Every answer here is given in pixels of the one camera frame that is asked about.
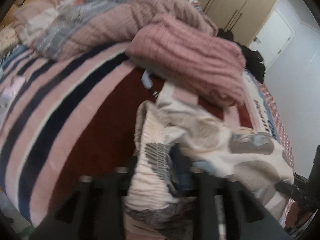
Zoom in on cream bear print pants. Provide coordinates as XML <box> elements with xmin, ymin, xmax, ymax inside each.
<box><xmin>125</xmin><ymin>82</ymin><xmax>293</xmax><ymax>239</ymax></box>

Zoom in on black clothing pile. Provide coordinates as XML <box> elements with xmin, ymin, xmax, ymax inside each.
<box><xmin>217</xmin><ymin>28</ymin><xmax>266</xmax><ymax>83</ymax></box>

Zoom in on striped bed blanket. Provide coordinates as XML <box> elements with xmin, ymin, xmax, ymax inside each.
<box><xmin>1</xmin><ymin>43</ymin><xmax>293</xmax><ymax>226</ymax></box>

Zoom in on light blue garment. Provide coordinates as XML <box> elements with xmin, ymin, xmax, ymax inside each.
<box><xmin>141</xmin><ymin>69</ymin><xmax>153</xmax><ymax>90</ymax></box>

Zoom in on folded pink blanket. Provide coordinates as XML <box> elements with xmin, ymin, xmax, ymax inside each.
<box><xmin>125</xmin><ymin>14</ymin><xmax>246</xmax><ymax>107</ymax></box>

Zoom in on white door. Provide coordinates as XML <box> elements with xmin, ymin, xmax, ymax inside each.
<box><xmin>248</xmin><ymin>9</ymin><xmax>293</xmax><ymax>69</ymax></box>

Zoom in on pink patchwork quilt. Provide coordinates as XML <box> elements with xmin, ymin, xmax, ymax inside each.
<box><xmin>14</xmin><ymin>0</ymin><xmax>217</xmax><ymax>61</ymax></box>

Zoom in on orange plush toy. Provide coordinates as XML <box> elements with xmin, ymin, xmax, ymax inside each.
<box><xmin>1</xmin><ymin>0</ymin><xmax>35</xmax><ymax>29</ymax></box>

